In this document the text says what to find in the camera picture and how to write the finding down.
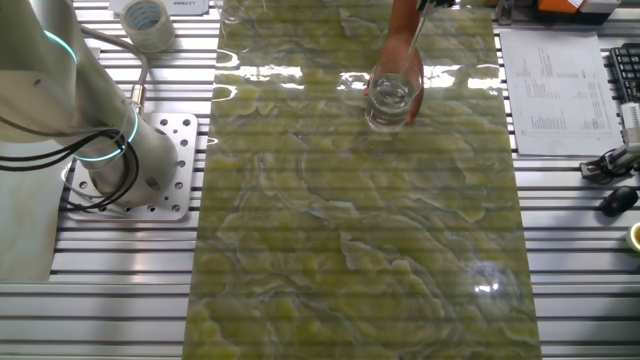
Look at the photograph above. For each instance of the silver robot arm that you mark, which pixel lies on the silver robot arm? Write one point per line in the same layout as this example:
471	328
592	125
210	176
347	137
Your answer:
100	100

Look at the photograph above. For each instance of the white tape roll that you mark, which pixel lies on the white tape roll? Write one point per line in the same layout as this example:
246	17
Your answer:
147	25

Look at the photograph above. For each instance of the orange box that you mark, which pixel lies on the orange box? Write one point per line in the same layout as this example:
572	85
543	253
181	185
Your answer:
557	5

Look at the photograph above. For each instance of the printed paper sheet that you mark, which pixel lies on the printed paper sheet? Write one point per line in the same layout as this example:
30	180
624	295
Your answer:
560	90

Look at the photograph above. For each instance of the clear glass stirring rod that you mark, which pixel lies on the clear glass stirring rod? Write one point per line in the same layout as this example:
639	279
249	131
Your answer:
416	35

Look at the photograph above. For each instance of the glass beaker with water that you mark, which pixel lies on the glass beaker with water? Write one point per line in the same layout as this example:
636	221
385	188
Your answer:
392	100

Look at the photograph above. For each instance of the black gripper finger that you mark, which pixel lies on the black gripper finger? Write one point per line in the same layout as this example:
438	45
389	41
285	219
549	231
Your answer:
426	4
444	3

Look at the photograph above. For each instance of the silver microphone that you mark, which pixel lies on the silver microphone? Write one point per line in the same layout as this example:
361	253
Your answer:
632	122

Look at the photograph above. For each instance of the black keyboard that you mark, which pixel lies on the black keyboard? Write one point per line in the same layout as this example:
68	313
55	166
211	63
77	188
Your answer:
627	70

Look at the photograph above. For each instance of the green marble pattern mat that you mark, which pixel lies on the green marble pattern mat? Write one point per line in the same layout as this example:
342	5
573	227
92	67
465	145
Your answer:
350	250

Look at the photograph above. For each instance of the person left hand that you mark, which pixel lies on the person left hand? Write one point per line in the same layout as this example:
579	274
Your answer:
400	47

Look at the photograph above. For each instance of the person left forearm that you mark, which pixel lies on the person left forearm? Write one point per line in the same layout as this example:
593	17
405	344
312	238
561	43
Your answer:
402	20

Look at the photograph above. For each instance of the black equipment case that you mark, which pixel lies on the black equipment case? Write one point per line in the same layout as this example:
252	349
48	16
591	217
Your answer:
550	18

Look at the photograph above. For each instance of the small white box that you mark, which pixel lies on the small white box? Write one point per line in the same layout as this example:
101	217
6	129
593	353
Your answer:
600	4

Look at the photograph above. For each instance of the black computer mouse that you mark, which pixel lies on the black computer mouse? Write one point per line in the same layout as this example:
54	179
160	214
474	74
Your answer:
619	200

